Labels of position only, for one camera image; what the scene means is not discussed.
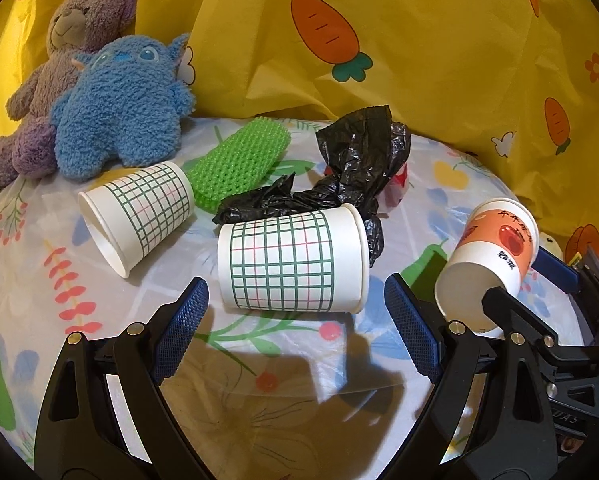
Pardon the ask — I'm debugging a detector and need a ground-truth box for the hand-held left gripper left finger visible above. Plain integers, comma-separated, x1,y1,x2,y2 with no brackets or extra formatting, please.
34,276,210,480

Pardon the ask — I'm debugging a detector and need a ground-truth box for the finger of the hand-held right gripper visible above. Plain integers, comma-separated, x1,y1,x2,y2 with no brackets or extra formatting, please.
482,285,566,357
534,246,599,313

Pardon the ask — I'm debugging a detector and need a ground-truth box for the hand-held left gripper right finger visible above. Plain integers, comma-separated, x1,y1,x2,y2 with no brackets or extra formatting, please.
379,273,560,480

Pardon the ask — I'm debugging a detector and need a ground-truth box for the orange apple print paper cup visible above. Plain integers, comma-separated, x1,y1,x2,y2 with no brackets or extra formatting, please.
434,197,540,336

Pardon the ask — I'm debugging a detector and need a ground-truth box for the green grid paper cup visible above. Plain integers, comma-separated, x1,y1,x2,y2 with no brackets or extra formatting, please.
77,161,196,279
217,203,371,315

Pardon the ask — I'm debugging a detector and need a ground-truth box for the small red plastic wrapper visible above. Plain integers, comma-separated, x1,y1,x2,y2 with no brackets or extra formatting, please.
379,160,411,208

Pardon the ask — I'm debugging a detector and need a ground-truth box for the green foam net sleeve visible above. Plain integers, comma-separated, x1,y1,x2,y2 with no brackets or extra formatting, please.
187,116,290,211

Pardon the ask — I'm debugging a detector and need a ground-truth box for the yellow plush toy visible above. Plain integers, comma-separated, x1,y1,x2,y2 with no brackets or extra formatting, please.
539,232,563,257

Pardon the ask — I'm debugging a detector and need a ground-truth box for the floral plastic tablecloth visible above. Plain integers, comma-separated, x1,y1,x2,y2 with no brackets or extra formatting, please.
0,115,599,480

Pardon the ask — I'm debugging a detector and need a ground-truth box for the blue plush monster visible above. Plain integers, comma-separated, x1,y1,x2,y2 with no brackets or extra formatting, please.
50,32,198,182

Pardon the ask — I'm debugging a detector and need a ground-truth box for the yellow carrot print curtain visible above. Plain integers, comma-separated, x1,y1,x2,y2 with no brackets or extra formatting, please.
0,0,599,266

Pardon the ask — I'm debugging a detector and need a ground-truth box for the purple teddy bear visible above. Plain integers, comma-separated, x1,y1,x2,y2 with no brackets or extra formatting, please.
0,0,138,188

